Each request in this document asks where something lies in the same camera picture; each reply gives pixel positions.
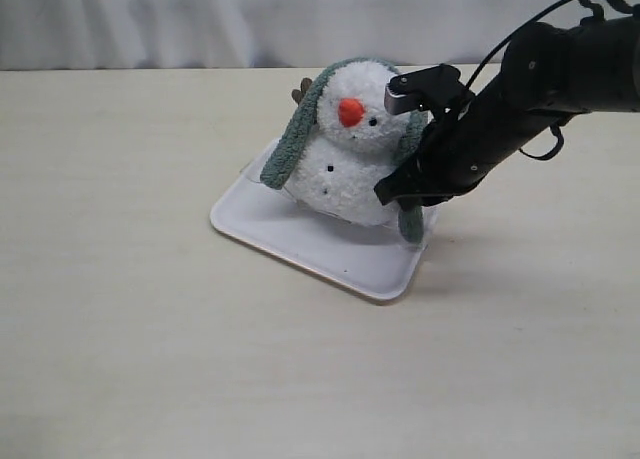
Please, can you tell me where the green fuzzy scarf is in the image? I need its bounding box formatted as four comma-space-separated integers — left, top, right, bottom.
258, 56, 431, 244

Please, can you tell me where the white snowman plush toy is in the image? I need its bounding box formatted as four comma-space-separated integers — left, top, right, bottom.
288, 61, 426, 229

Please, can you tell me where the white plastic tray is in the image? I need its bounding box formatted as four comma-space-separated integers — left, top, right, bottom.
209, 138, 439, 305

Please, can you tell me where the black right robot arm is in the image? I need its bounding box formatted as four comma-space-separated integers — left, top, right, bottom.
374, 17, 639, 210

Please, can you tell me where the white backdrop curtain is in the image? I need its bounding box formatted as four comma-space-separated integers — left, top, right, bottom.
1, 0, 557, 70

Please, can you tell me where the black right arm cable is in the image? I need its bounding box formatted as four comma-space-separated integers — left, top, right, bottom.
467, 0, 640, 161

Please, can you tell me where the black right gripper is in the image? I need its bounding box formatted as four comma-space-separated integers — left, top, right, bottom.
374, 93, 505, 205

